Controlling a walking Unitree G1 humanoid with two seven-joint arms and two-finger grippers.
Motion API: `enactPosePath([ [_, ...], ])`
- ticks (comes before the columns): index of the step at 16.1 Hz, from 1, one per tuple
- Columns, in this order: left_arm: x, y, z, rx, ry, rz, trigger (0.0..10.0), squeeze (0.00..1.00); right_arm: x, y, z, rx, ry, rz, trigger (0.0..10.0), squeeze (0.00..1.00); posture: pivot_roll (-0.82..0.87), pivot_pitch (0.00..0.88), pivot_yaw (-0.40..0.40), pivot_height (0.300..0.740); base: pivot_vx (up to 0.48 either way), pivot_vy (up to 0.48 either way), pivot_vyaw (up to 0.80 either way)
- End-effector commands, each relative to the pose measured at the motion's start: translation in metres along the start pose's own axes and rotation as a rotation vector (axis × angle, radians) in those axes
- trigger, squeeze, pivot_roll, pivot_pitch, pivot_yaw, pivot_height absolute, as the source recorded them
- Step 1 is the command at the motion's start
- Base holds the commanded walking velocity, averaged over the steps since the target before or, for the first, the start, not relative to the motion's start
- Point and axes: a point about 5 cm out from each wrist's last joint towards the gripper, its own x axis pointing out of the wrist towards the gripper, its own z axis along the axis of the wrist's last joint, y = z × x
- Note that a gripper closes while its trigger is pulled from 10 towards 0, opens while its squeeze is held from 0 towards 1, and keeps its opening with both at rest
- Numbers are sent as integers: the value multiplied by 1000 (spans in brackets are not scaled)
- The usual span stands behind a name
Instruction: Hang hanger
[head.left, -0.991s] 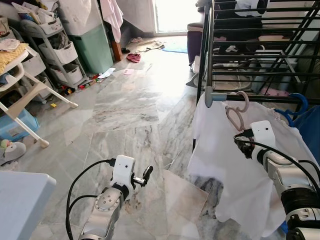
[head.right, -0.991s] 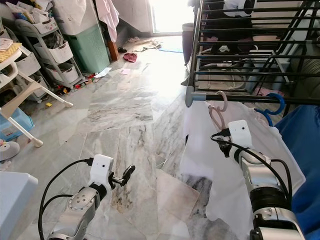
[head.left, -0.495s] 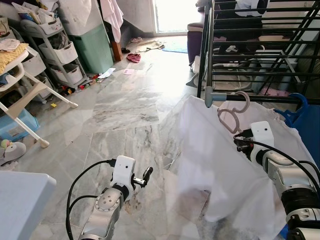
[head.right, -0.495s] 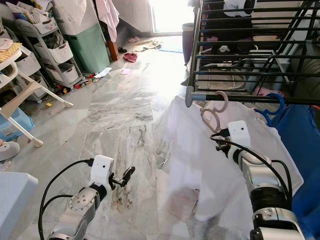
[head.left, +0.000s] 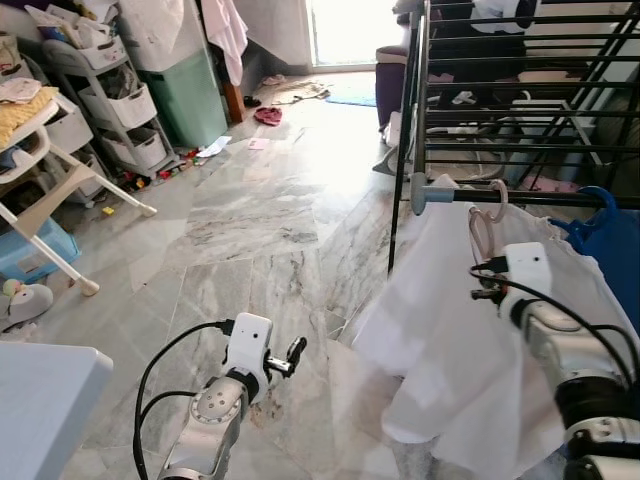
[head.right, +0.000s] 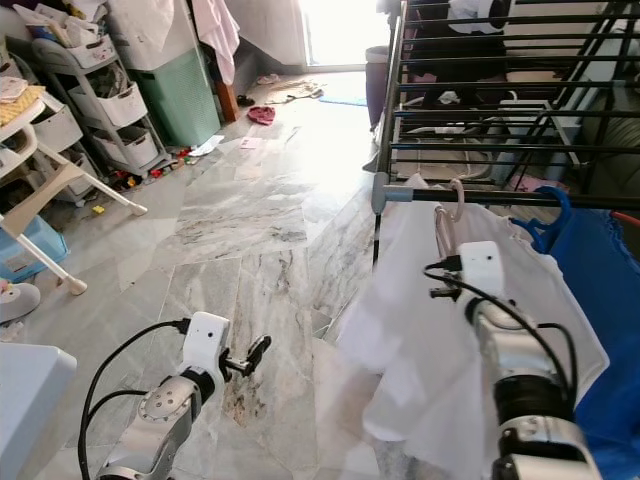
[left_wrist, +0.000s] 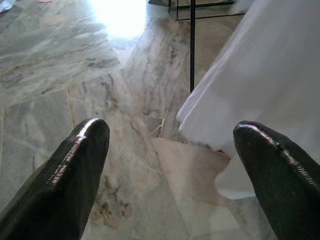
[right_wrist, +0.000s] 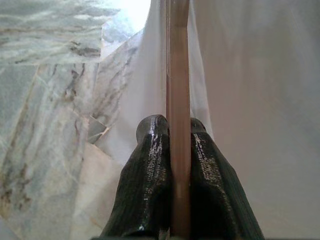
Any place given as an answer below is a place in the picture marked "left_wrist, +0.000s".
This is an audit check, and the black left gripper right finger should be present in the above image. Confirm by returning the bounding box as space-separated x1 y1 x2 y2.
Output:
232 120 320 240

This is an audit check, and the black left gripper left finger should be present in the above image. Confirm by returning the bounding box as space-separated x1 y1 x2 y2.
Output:
0 117 111 240

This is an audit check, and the white shirt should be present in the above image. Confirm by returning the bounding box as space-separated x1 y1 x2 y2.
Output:
176 0 320 201

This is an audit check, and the black metal drying rack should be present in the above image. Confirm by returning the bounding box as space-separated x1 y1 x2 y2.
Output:
167 0 247 93

